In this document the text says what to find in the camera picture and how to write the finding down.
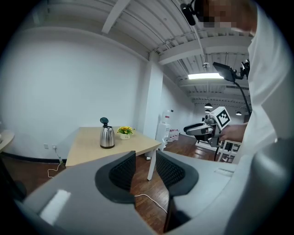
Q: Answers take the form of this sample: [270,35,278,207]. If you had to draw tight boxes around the steel teapot with black lid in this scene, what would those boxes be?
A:
[99,117,115,149]

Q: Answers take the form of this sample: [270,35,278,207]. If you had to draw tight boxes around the black monitor screen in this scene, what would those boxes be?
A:
[212,62,237,84]

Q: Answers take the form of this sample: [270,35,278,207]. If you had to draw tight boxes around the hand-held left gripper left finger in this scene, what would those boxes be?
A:
[95,150,136,204]

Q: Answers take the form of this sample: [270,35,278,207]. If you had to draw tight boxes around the rectangular ceiling light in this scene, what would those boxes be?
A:
[187,73,225,80]

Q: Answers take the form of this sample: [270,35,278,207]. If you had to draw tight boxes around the white head camera cable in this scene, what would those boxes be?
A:
[194,24,208,67]

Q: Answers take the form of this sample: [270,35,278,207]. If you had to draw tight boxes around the white charger cable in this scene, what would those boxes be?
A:
[47,148,67,179]

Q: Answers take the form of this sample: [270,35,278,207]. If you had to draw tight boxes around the person's head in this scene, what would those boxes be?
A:
[199,0,258,37]

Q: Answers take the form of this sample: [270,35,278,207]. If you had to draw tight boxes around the round light wooden table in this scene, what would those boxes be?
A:
[0,129,15,152]

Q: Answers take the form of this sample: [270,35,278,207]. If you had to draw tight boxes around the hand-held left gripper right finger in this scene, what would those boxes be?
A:
[156,150,199,197]

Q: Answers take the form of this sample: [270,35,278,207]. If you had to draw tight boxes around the person's white shirt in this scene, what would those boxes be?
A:
[226,4,294,235]

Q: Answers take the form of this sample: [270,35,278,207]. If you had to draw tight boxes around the black head-worn camera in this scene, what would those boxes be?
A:
[180,0,204,26]

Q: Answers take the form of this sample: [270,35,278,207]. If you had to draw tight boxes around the white floor cable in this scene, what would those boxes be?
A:
[134,193,169,213]

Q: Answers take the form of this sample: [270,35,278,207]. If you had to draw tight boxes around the yellow flowers in white pot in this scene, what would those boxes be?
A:
[116,125,136,140]

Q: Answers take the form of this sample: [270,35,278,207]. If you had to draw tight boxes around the white water dispenser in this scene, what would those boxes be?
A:
[155,109,172,148]

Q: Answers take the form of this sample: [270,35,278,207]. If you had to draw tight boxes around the white frame table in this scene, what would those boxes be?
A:
[196,139,243,164]

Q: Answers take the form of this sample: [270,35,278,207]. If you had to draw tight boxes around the group of red-capped bottles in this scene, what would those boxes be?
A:
[168,128,180,142]

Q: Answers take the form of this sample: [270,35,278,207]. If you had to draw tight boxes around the person's right forearm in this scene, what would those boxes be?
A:
[220,122,249,143]

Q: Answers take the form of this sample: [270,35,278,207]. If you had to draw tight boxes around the black clamp mount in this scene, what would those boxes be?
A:
[239,59,251,80]

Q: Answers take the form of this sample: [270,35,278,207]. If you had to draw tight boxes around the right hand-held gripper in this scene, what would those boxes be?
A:
[183,106,232,147]

